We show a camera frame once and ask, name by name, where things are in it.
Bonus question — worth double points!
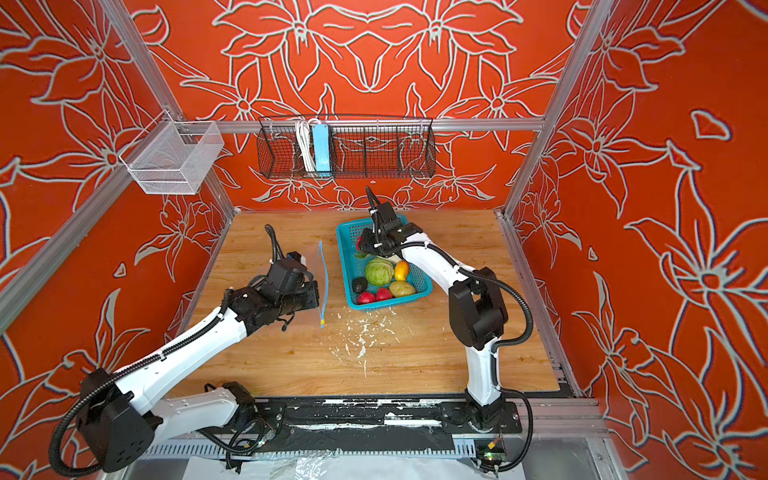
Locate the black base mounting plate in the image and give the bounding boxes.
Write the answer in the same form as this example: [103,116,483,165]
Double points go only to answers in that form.
[202,395,523,436]

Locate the black wire wall basket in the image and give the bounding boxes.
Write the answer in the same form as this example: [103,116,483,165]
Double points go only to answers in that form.
[256,114,437,179]

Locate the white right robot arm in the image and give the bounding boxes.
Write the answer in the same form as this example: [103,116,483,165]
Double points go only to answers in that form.
[360,191,534,432]

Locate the yellow orange pepper toy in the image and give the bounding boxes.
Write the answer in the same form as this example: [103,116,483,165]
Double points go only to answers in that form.
[394,260,410,281]

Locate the light blue flat box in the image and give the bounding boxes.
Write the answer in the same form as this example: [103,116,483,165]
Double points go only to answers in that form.
[312,123,331,176]

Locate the clear plastic wall bin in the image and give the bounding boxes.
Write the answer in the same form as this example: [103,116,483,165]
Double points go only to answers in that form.
[121,121,224,195]

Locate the yellow green potato toy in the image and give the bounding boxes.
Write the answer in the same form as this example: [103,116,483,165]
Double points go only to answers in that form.
[388,280,417,298]

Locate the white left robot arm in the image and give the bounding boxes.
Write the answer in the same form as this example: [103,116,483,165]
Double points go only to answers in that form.
[49,251,320,478]

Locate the red strawberry toy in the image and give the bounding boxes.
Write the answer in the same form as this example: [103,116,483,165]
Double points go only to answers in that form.
[357,291,376,305]

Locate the red round fruit toy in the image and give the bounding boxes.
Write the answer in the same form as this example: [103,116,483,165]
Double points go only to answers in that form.
[376,287,394,301]

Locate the clear zip top bag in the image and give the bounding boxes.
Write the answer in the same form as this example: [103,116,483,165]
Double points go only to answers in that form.
[301,241,329,329]

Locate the teal plastic perforated basket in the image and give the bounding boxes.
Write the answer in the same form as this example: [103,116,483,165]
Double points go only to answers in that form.
[336,218,433,311]

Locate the white coiled cable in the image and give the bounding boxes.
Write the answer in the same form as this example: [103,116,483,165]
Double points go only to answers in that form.
[295,118,319,174]

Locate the aluminium frame rail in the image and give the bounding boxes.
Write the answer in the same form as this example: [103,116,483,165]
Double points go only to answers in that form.
[176,117,544,135]

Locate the dark brown avocado toy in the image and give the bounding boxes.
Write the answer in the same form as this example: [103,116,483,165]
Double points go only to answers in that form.
[351,277,368,295]

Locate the green cabbage toy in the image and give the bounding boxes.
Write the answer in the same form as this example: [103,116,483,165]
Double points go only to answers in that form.
[364,257,395,287]

